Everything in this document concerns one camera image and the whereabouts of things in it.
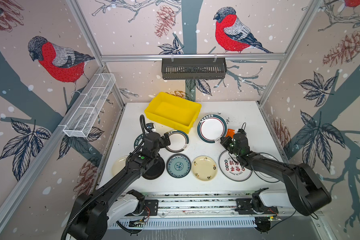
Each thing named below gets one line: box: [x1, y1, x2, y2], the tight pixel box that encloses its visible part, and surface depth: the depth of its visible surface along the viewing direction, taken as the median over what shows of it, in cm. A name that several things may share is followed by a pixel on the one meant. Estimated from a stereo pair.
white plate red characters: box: [218, 150, 253, 182], surface depth 87 cm
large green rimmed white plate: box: [197, 113, 228, 144], surface depth 97 cm
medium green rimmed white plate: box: [165, 129, 190, 153], surface depth 100 cm
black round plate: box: [142, 153, 166, 180], surface depth 85 cm
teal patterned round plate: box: [166, 153, 192, 179], surface depth 90 cm
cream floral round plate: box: [191, 155, 218, 182], surface depth 88 cm
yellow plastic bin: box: [144, 92, 202, 134], surface depth 116 cm
